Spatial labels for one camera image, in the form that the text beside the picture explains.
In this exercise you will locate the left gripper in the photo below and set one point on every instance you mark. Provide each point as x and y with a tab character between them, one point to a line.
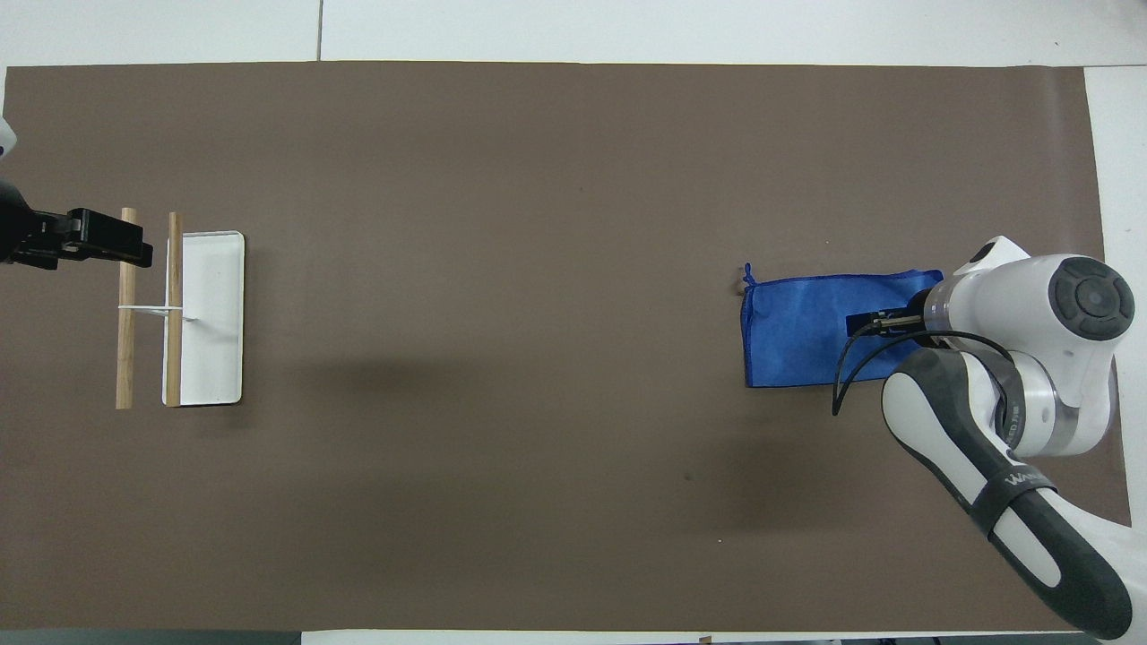
20	237

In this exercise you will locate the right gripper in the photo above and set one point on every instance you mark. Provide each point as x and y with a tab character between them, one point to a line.
896	328

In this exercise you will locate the blue fabric bag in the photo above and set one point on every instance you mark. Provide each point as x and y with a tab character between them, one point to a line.
797	331

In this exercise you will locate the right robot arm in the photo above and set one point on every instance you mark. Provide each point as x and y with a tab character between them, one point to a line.
1004	305

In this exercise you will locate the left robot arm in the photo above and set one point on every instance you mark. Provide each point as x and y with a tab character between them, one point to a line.
5	136

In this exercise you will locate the white rack with wooden bars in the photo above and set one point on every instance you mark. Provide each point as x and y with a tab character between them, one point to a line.
211	313

